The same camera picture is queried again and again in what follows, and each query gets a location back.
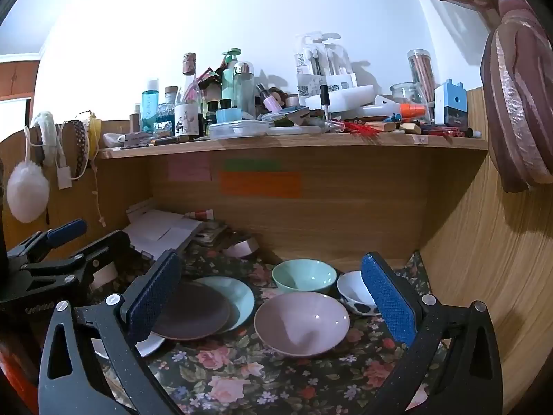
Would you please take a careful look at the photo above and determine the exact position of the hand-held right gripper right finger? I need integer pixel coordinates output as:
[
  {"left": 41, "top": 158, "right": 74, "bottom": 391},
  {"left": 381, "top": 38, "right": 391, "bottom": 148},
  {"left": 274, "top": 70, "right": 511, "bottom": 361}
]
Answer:
[{"left": 360, "top": 251, "right": 504, "bottom": 415}]

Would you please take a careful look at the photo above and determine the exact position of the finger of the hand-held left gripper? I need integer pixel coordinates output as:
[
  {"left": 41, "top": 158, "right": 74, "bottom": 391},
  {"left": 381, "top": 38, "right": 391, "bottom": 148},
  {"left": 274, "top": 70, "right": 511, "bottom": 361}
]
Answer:
[
  {"left": 6, "top": 220, "right": 88, "bottom": 265},
  {"left": 24, "top": 230, "right": 131, "bottom": 287}
]

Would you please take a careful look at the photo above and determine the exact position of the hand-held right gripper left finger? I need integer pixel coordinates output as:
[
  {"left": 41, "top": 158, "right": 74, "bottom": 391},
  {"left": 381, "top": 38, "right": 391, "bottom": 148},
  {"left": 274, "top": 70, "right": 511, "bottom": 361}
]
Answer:
[{"left": 39, "top": 251, "right": 184, "bottom": 415}]

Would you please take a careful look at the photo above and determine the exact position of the dark brown plate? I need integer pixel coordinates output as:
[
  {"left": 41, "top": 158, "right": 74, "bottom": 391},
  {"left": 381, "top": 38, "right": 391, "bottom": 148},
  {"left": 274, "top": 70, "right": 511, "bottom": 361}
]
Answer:
[{"left": 151, "top": 279, "right": 234, "bottom": 340}]

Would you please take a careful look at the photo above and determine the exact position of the white plate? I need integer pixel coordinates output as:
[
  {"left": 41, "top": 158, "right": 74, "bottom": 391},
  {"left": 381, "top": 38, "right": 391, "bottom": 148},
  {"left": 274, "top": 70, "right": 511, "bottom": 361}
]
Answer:
[{"left": 93, "top": 332, "right": 167, "bottom": 360}]

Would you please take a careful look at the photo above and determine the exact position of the mint green bowl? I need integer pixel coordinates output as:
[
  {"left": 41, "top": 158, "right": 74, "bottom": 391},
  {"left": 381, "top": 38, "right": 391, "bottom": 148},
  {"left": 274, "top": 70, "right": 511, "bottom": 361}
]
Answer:
[{"left": 271, "top": 258, "right": 338, "bottom": 296}]

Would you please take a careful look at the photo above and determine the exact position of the mint green plate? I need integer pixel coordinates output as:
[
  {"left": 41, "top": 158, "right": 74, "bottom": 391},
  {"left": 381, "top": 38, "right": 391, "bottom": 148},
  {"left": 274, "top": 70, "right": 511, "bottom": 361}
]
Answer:
[{"left": 194, "top": 276, "right": 256, "bottom": 334}]

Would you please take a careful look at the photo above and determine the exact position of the pink bowl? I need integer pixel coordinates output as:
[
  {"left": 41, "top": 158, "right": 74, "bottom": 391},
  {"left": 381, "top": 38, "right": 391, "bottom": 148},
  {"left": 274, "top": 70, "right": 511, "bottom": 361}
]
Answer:
[{"left": 254, "top": 292, "right": 351, "bottom": 359}]

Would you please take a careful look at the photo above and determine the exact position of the person's left forearm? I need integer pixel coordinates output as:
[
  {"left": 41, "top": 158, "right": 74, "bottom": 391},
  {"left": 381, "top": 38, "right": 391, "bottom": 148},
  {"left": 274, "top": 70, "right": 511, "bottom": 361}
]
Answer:
[{"left": 0, "top": 346, "right": 40, "bottom": 415}]

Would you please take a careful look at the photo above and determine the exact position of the white bowl with black spots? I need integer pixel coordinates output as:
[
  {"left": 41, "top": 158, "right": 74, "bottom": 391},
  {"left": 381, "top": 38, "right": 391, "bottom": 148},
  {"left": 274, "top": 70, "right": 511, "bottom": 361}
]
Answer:
[{"left": 336, "top": 270, "right": 382, "bottom": 315}]

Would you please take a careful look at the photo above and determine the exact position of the white fluffy pompom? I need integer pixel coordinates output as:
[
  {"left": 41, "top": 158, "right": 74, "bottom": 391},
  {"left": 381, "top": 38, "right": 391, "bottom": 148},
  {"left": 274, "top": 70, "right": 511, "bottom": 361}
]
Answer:
[{"left": 6, "top": 161, "right": 51, "bottom": 224}]

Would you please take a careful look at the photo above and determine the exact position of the stack of white envelopes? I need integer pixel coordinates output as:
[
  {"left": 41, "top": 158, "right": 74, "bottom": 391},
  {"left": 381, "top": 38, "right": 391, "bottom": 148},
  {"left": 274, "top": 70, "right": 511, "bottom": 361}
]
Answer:
[{"left": 125, "top": 201, "right": 208, "bottom": 261}]

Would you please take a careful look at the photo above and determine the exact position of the brown dotted headband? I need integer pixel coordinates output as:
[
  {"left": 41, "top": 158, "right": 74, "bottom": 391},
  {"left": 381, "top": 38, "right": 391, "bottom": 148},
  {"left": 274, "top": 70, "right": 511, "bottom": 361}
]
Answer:
[{"left": 70, "top": 120, "right": 90, "bottom": 179}]

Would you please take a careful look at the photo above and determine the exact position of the pile of magazines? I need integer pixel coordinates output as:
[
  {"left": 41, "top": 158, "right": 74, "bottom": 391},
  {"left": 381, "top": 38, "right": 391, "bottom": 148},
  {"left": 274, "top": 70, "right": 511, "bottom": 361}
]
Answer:
[{"left": 192, "top": 220, "right": 231, "bottom": 248}]

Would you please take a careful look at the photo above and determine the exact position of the yellow headband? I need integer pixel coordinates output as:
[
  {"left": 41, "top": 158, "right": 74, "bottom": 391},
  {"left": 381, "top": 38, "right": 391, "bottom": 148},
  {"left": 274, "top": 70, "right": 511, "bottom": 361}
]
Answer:
[{"left": 87, "top": 113, "right": 103, "bottom": 162}]

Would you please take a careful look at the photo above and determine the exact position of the white fluffy headband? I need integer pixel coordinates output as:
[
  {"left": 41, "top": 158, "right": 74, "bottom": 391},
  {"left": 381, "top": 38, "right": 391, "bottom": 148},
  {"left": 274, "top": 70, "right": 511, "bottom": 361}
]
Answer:
[{"left": 29, "top": 111, "right": 59, "bottom": 167}]

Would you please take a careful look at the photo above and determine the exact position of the small pink box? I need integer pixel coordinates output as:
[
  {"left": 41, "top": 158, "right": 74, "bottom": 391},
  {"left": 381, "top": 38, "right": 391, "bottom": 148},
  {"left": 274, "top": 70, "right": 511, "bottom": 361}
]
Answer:
[{"left": 221, "top": 236, "right": 260, "bottom": 261}]

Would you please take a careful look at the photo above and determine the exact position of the white stapler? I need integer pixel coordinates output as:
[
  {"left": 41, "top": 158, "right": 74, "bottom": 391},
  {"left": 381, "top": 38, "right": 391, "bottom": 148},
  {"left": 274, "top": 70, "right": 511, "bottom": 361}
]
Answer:
[{"left": 116, "top": 133, "right": 153, "bottom": 146}]

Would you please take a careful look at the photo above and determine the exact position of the dark floral tablecloth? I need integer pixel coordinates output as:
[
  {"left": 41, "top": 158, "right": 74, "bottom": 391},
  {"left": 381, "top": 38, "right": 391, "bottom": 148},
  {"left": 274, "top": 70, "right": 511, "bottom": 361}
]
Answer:
[{"left": 86, "top": 238, "right": 450, "bottom": 415}]

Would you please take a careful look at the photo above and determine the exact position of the pink sticky note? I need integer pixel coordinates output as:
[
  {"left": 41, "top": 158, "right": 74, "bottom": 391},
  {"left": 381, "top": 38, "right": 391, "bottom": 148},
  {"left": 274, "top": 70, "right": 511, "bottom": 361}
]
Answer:
[{"left": 168, "top": 156, "right": 212, "bottom": 182}]

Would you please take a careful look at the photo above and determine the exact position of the blue mouthwash bottle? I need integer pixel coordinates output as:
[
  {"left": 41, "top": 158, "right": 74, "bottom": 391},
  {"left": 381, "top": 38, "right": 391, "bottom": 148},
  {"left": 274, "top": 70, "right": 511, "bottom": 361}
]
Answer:
[{"left": 142, "top": 79, "right": 160, "bottom": 135}]

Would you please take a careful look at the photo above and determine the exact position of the white labelled glass bottle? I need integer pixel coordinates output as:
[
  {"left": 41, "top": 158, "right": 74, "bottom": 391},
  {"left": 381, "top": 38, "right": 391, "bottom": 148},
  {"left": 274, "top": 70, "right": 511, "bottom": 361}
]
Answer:
[{"left": 174, "top": 53, "right": 204, "bottom": 138}]

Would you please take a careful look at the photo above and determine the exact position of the red feather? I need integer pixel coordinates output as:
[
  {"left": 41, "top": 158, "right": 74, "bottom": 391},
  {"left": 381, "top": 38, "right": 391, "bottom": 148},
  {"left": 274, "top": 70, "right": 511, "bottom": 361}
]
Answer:
[{"left": 339, "top": 121, "right": 385, "bottom": 141}]

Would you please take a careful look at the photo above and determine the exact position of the green sticky note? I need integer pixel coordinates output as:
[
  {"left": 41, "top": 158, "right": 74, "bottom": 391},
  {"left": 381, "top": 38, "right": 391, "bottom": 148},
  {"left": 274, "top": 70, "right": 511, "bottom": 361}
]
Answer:
[{"left": 224, "top": 158, "right": 281, "bottom": 173}]

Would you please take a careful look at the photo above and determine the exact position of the small dark bottle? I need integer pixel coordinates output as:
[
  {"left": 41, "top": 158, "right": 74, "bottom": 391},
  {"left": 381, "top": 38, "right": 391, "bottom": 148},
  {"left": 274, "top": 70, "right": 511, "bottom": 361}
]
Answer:
[{"left": 204, "top": 100, "right": 219, "bottom": 136}]

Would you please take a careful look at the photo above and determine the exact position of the wooden shelf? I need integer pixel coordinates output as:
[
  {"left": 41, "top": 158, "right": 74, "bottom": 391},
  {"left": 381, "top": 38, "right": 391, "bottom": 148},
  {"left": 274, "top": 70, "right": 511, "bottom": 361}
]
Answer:
[{"left": 97, "top": 132, "right": 490, "bottom": 159}]

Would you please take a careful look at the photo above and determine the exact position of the clear plastic lidded container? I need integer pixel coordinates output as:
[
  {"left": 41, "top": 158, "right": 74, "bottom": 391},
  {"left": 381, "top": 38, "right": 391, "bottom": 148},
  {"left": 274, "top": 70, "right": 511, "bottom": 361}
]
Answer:
[{"left": 208, "top": 120, "right": 271, "bottom": 141}]

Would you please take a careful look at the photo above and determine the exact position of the orange capped spray bottle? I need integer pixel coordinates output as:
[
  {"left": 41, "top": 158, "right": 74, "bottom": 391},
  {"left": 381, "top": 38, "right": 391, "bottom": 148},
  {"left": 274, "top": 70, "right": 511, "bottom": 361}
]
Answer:
[{"left": 374, "top": 95, "right": 427, "bottom": 121}]

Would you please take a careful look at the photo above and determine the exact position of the blue pencil sharpener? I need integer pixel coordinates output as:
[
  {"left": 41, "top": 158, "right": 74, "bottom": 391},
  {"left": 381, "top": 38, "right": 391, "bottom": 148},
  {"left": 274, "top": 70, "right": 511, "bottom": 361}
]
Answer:
[{"left": 433, "top": 79, "right": 470, "bottom": 127}]

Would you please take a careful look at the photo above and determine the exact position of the round glass jar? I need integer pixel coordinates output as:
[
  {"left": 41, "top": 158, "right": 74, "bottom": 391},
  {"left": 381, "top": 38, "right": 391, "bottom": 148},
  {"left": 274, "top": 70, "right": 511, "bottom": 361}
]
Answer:
[{"left": 390, "top": 82, "right": 427, "bottom": 109}]

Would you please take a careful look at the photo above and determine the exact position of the white box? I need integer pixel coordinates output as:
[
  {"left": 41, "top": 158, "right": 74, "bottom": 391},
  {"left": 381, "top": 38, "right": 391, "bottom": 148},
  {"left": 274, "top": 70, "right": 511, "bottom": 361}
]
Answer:
[{"left": 304, "top": 73, "right": 375, "bottom": 111}]

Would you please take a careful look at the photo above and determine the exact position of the green pump bottle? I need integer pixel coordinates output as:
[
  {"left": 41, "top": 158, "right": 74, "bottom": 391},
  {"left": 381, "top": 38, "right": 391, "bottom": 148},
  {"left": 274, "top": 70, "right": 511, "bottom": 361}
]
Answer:
[{"left": 220, "top": 47, "right": 243, "bottom": 102}]

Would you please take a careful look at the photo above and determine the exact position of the clear bottle silver cap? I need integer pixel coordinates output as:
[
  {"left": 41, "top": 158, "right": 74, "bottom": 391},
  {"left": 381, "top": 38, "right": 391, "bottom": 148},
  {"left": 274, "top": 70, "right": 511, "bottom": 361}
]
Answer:
[{"left": 233, "top": 61, "right": 256, "bottom": 113}]

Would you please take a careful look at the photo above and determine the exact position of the small pink bottle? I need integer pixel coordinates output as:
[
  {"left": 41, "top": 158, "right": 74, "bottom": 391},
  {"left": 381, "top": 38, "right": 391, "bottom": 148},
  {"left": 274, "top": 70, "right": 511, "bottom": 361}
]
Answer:
[{"left": 258, "top": 83, "right": 283, "bottom": 115}]

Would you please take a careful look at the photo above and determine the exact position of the brown tied curtain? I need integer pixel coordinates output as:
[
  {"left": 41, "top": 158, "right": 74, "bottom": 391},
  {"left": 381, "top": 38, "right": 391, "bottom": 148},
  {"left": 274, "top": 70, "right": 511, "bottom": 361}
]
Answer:
[{"left": 391, "top": 0, "right": 553, "bottom": 194}]

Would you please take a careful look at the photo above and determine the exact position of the tall clear canister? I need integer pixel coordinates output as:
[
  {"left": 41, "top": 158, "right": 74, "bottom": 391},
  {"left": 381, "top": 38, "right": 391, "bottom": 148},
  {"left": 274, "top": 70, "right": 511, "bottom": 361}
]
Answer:
[{"left": 407, "top": 49, "right": 435, "bottom": 107}]

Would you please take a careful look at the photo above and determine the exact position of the toothbrush head package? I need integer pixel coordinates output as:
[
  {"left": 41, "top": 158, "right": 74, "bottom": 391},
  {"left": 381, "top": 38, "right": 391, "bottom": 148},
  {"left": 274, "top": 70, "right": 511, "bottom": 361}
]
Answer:
[{"left": 295, "top": 32, "right": 343, "bottom": 98}]

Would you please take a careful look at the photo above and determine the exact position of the white cord with plug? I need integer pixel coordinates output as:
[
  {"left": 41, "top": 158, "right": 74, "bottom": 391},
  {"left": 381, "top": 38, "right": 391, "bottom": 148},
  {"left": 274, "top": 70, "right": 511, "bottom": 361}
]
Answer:
[{"left": 92, "top": 160, "right": 107, "bottom": 227}]

